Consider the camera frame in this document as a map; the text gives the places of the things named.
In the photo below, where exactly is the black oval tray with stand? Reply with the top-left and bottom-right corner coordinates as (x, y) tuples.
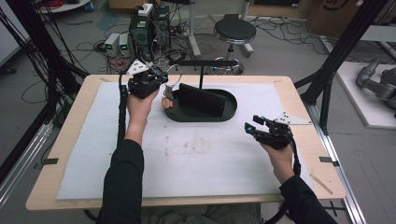
(163, 59), (239, 123)

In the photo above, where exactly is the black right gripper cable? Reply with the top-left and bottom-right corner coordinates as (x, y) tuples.
(264, 136), (303, 224)

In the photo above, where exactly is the white metal table leg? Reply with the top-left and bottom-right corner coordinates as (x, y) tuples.
(186, 0), (203, 59)

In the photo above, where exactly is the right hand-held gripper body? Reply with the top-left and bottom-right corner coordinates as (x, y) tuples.
(255, 111), (312, 150)

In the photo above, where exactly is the white power strip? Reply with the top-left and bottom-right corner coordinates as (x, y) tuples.
(137, 3), (154, 18)

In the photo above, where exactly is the person's left hand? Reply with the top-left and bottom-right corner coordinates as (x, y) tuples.
(125, 89), (161, 132)

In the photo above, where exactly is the aluminium floor rail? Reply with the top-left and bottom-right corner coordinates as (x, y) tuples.
(0, 122), (53, 207)
(306, 102), (368, 224)

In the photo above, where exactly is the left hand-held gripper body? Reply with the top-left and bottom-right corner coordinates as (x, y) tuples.
(125, 59), (163, 100)

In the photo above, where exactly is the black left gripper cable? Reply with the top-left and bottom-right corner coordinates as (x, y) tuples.
(116, 72), (130, 150)

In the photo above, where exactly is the white platform board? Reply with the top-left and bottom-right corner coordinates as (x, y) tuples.
(335, 61), (396, 130)

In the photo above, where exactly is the black computer tower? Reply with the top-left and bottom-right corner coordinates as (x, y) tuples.
(152, 4), (173, 51)
(129, 13), (154, 61)

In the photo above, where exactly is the white foam mat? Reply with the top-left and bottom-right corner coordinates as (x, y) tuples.
(55, 81), (316, 200)

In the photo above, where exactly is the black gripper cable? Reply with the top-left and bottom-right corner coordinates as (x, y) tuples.
(116, 72), (130, 150)
(264, 136), (303, 224)

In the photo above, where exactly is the black metal frame post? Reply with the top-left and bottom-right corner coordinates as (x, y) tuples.
(293, 0), (392, 135)
(0, 0), (90, 185)

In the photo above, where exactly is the person's right hand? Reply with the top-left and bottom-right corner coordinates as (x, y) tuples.
(261, 143), (296, 185)

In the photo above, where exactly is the key bunch with ring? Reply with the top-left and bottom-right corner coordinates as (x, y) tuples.
(161, 63), (184, 110)

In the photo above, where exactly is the black round stool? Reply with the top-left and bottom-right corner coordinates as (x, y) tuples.
(213, 17), (258, 76)

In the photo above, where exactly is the black panel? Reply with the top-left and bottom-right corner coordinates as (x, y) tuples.
(177, 82), (228, 118)

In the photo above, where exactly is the brown cardboard box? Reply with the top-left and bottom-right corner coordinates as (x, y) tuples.
(306, 0), (366, 39)

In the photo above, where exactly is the white bench power supply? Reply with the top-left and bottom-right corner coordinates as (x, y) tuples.
(119, 33), (133, 58)
(104, 32), (121, 58)

